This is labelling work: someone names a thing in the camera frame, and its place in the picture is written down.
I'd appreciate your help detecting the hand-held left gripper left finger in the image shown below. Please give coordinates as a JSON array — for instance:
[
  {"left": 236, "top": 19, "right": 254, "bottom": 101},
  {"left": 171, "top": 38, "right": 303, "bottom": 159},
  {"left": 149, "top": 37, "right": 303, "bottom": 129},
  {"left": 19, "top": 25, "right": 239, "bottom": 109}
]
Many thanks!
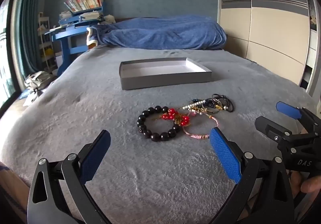
[{"left": 27, "top": 129, "right": 112, "bottom": 224}]

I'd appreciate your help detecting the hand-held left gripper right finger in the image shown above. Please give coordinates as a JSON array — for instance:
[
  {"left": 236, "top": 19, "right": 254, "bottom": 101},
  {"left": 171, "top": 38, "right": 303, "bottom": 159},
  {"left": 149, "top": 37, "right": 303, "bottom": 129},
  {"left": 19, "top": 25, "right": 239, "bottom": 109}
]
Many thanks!
[{"left": 209, "top": 127, "right": 295, "bottom": 224}]

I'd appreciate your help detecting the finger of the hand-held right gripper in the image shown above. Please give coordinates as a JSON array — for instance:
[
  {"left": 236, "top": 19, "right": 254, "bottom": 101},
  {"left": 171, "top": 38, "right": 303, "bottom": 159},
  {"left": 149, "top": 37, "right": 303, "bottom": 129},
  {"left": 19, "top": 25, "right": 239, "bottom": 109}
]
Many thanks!
[
  {"left": 254, "top": 116, "right": 289, "bottom": 143},
  {"left": 276, "top": 101, "right": 321, "bottom": 137}
]

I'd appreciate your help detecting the pink cord bracelet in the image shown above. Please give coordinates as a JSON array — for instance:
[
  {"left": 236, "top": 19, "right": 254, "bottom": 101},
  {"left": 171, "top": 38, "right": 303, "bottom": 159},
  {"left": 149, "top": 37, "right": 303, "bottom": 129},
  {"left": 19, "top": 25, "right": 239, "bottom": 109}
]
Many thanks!
[{"left": 182, "top": 114, "right": 219, "bottom": 138}]

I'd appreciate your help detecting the black hair tie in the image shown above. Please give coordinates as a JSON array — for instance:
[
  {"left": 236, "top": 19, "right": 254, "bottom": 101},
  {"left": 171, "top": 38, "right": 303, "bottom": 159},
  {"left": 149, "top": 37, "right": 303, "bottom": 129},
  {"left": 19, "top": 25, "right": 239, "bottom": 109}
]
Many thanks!
[{"left": 221, "top": 97, "right": 235, "bottom": 114}]

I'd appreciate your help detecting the black bead bracelet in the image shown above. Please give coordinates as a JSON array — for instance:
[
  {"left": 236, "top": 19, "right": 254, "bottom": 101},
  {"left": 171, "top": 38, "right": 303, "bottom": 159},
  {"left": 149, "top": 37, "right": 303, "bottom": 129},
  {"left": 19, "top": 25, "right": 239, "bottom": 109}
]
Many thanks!
[{"left": 137, "top": 105, "right": 180, "bottom": 142}]

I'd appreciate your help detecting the white pearl bracelet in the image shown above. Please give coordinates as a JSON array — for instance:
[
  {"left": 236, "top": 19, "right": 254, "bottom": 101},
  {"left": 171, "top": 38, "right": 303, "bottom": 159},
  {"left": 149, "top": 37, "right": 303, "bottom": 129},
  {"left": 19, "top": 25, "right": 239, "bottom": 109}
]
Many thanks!
[{"left": 181, "top": 100, "right": 204, "bottom": 110}]

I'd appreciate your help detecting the thin grey hair tie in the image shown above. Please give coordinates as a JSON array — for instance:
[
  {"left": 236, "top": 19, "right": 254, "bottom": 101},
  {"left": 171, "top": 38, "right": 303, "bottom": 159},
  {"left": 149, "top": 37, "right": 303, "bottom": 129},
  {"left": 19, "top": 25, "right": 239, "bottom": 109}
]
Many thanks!
[{"left": 212, "top": 93, "right": 227, "bottom": 105}]

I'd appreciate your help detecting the red bead bracelet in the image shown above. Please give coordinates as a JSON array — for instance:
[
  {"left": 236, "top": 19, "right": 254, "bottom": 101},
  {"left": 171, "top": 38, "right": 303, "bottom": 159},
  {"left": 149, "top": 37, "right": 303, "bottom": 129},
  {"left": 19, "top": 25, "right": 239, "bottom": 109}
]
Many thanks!
[{"left": 160, "top": 108, "right": 190, "bottom": 127}]

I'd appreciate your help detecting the grey cardboard box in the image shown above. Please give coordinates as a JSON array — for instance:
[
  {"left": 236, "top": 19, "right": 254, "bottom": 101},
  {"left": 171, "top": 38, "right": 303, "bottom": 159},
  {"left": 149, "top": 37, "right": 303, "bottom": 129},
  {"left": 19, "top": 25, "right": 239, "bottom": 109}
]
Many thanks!
[{"left": 119, "top": 57, "right": 212, "bottom": 91}]

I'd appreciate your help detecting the person's right hand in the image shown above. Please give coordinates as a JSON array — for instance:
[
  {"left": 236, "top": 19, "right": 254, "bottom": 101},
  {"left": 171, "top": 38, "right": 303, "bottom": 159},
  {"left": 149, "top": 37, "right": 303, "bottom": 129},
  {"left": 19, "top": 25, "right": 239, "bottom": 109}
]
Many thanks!
[{"left": 288, "top": 171, "right": 321, "bottom": 199}]

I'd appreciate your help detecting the grey bed blanket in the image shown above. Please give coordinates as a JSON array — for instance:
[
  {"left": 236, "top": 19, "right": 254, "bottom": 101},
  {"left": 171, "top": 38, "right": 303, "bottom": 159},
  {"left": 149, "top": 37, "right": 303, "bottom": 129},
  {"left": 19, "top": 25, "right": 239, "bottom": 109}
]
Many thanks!
[{"left": 0, "top": 47, "right": 321, "bottom": 224}]

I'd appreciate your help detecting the white shelf unit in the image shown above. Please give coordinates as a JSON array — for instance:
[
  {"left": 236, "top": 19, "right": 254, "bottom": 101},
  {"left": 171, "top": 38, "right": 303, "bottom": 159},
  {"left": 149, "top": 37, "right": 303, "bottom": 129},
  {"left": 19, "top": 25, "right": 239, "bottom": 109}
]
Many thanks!
[{"left": 300, "top": 0, "right": 321, "bottom": 98}]

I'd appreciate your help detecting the beige wardrobe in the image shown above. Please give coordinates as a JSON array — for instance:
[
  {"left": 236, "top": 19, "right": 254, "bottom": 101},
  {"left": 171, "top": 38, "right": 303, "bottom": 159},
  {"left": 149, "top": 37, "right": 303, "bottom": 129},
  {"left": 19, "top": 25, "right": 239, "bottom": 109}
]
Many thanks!
[{"left": 216, "top": 0, "right": 311, "bottom": 87}]

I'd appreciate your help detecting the white paper bag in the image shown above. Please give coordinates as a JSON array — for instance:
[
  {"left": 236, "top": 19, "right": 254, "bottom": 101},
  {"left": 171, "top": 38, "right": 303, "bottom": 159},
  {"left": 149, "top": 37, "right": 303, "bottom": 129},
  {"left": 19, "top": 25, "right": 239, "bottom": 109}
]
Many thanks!
[{"left": 22, "top": 89, "right": 39, "bottom": 107}]

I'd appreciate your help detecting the patterned clothing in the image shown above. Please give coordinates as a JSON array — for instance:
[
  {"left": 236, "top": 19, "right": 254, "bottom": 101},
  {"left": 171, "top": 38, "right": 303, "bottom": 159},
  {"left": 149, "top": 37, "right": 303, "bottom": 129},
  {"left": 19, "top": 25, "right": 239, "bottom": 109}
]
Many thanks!
[{"left": 0, "top": 161, "right": 29, "bottom": 216}]

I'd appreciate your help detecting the grey bag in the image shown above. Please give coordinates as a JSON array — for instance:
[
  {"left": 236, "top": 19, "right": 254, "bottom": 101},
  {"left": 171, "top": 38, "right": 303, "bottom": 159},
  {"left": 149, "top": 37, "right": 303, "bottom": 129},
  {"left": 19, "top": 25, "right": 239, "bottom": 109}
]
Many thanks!
[{"left": 24, "top": 71, "right": 52, "bottom": 89}]

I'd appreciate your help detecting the white yellow cloth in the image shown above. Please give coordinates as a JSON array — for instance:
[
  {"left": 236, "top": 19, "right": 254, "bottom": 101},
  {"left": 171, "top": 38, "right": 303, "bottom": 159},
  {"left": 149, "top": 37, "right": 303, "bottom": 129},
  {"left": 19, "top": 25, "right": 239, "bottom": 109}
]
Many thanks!
[{"left": 86, "top": 27, "right": 99, "bottom": 49}]

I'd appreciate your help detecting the blue desk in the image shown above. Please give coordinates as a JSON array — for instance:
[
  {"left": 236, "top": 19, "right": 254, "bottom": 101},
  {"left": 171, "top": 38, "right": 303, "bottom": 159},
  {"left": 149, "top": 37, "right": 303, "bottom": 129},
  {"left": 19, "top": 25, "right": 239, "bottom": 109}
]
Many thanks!
[{"left": 45, "top": 6, "right": 105, "bottom": 77}]

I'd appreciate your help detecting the blue blanket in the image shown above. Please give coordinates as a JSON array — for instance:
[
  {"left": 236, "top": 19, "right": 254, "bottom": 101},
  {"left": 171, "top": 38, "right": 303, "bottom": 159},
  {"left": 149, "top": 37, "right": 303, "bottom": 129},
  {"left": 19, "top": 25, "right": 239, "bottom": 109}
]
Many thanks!
[{"left": 86, "top": 15, "right": 228, "bottom": 50}]

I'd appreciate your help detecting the stack of papers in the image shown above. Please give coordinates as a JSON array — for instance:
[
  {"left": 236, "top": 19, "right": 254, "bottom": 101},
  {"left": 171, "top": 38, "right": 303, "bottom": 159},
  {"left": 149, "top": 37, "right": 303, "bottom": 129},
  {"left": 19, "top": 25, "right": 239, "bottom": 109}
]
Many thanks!
[{"left": 59, "top": 11, "right": 104, "bottom": 24}]

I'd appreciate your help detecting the teal curtain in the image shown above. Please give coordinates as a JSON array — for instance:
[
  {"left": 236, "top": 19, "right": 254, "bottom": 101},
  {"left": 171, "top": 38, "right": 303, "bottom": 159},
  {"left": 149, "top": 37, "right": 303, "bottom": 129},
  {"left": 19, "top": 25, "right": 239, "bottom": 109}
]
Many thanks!
[{"left": 9, "top": 0, "right": 49, "bottom": 82}]

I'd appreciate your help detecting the row of books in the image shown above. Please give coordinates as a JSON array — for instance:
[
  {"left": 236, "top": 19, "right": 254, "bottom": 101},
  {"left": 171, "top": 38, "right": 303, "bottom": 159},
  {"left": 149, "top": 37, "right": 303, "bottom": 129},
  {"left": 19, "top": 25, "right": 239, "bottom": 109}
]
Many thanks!
[{"left": 64, "top": 0, "right": 105, "bottom": 13}]

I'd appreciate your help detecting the white wire rack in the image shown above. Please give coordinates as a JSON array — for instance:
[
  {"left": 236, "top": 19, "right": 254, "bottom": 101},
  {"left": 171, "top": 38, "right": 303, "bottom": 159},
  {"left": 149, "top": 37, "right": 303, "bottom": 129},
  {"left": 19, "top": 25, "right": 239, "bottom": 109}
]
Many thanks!
[{"left": 37, "top": 13, "right": 59, "bottom": 69}]

